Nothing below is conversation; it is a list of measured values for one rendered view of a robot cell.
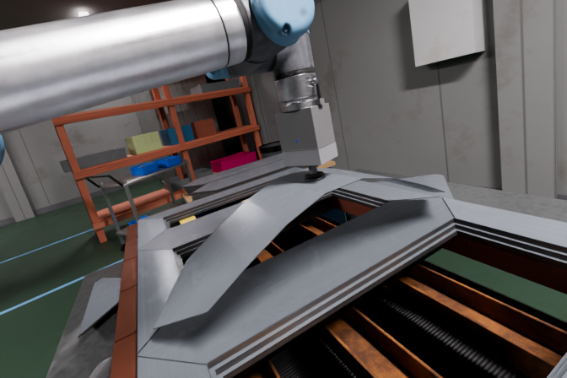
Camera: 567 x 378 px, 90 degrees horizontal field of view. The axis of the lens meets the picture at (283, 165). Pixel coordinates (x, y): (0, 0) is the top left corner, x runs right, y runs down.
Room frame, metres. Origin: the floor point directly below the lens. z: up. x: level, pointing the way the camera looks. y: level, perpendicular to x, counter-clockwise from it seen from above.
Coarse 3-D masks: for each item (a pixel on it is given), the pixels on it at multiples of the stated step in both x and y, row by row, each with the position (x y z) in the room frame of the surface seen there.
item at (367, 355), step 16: (272, 256) 0.86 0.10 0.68; (336, 320) 0.54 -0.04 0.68; (352, 320) 0.52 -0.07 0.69; (368, 320) 0.47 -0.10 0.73; (320, 336) 0.50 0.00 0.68; (336, 336) 0.45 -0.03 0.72; (352, 336) 0.49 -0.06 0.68; (368, 336) 0.48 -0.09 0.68; (384, 336) 0.43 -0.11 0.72; (336, 352) 0.45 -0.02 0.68; (352, 352) 0.41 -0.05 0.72; (368, 352) 0.44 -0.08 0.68; (384, 352) 0.44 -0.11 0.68; (400, 352) 0.40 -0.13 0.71; (352, 368) 0.41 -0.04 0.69; (368, 368) 0.37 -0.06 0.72; (384, 368) 0.41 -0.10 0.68; (400, 368) 0.40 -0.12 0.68; (416, 368) 0.37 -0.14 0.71
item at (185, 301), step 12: (180, 276) 0.47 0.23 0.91; (192, 276) 0.44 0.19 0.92; (180, 288) 0.43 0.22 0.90; (192, 288) 0.41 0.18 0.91; (168, 300) 0.42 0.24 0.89; (180, 300) 0.40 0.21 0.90; (192, 300) 0.38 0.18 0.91; (168, 312) 0.39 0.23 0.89; (180, 312) 0.38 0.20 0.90; (192, 312) 0.36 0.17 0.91; (204, 312) 0.34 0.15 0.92
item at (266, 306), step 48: (240, 192) 1.17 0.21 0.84; (336, 192) 0.94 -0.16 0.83; (336, 240) 0.58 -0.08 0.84; (384, 240) 0.54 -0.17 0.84; (432, 240) 0.53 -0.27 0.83; (480, 240) 0.51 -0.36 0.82; (528, 240) 0.45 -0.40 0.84; (240, 288) 0.49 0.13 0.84; (288, 288) 0.45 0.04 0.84; (336, 288) 0.43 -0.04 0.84; (192, 336) 0.39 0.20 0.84; (240, 336) 0.37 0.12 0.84; (288, 336) 0.37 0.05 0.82
